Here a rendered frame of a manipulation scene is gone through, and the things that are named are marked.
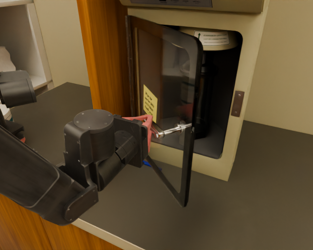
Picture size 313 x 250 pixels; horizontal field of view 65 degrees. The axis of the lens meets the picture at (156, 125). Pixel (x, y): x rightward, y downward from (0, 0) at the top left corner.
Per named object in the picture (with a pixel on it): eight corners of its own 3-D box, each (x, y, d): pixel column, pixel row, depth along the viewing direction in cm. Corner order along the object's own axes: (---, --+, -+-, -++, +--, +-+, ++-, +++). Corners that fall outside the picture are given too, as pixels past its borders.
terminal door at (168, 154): (136, 143, 82) (130, 13, 61) (186, 210, 59) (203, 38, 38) (134, 144, 82) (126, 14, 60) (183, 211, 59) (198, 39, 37)
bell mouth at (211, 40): (185, 32, 77) (186, 14, 74) (243, 38, 70) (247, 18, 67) (161, 45, 63) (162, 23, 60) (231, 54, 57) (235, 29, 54)
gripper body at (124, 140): (144, 119, 44) (121, 140, 38) (146, 163, 49) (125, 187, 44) (115, 112, 47) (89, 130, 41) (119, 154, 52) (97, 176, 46)
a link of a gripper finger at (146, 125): (164, 109, 51) (142, 131, 44) (164, 138, 55) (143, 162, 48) (136, 103, 54) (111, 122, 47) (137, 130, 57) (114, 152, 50)
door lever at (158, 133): (160, 117, 58) (160, 107, 57) (181, 137, 51) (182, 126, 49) (139, 122, 56) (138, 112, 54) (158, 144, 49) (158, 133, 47)
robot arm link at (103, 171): (73, 187, 40) (101, 201, 38) (67, 155, 37) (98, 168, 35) (100, 163, 46) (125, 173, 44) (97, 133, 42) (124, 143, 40)
